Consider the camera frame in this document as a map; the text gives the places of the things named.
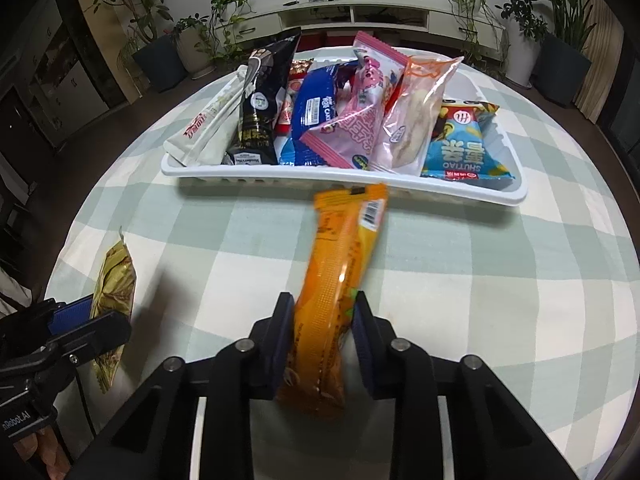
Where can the broad-leaf plant in dark pot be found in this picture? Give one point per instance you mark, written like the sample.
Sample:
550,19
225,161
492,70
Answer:
565,75

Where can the orange snack packet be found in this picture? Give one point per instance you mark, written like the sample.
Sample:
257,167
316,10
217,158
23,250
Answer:
330,280

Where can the white television cabinet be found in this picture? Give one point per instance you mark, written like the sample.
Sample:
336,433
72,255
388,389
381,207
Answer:
400,17

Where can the blue cake packet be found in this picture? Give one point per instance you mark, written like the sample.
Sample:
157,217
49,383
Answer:
315,110

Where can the red star-print snack packet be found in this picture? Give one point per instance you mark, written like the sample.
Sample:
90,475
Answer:
300,67

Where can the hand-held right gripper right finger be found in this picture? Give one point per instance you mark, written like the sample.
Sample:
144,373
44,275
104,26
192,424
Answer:
362,355

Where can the plant in ribbed white pot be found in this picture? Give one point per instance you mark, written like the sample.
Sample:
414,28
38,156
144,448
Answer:
192,55

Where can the blue nut snack packet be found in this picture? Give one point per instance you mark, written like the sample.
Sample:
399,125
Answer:
460,155

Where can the gold snack packet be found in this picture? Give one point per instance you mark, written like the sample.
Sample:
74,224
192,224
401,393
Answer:
117,275

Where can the clear pastry packet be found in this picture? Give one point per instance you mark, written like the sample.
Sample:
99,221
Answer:
405,125

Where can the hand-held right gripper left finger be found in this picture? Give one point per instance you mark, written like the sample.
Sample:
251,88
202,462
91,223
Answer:
282,340

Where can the tall plant in dark pot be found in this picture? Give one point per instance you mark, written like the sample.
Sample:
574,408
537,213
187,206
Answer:
160,65

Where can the dark glass cabinet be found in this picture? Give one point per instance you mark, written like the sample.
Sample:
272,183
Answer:
60,75

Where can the person's left hand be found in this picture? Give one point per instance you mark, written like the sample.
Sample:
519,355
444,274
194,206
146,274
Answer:
47,460

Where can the checked tablecloth round table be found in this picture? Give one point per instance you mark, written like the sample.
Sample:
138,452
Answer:
475,285

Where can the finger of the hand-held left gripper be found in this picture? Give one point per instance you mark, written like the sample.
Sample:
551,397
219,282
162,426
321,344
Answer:
95,337
72,316

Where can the white plastic tray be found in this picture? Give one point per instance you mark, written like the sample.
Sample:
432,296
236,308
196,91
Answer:
350,182

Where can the white snack packet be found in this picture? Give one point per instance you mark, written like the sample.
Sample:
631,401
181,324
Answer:
205,130

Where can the bushy plant in white pot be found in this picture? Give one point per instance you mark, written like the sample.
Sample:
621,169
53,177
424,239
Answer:
525,60

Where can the pink snack packet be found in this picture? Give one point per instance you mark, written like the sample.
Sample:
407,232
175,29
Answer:
360,125

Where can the red white strawberry-print packet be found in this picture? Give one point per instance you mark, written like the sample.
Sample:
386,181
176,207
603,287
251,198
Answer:
285,115

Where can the black snack packet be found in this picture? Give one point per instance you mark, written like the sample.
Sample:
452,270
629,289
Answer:
260,110

